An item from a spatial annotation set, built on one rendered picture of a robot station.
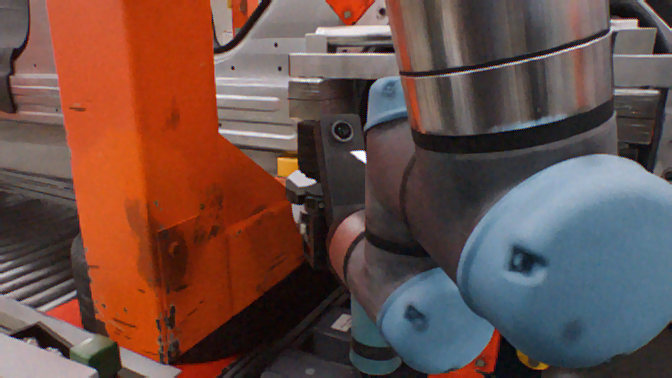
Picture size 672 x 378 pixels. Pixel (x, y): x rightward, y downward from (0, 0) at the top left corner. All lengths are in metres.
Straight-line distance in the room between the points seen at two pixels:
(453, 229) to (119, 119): 0.56
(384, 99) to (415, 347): 0.15
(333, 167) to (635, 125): 0.28
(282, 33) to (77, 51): 0.55
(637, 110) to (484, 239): 0.35
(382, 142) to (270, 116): 0.88
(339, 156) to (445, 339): 0.22
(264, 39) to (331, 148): 0.75
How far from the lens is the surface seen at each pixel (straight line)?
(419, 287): 0.30
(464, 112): 0.16
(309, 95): 0.58
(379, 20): 0.78
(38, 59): 1.89
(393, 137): 0.28
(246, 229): 0.86
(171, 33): 0.70
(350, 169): 0.46
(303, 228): 0.62
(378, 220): 0.31
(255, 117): 1.18
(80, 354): 0.62
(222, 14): 5.77
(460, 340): 0.32
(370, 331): 0.76
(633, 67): 0.53
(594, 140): 0.18
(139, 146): 0.67
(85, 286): 1.29
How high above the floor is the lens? 0.98
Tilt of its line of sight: 16 degrees down
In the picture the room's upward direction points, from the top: straight up
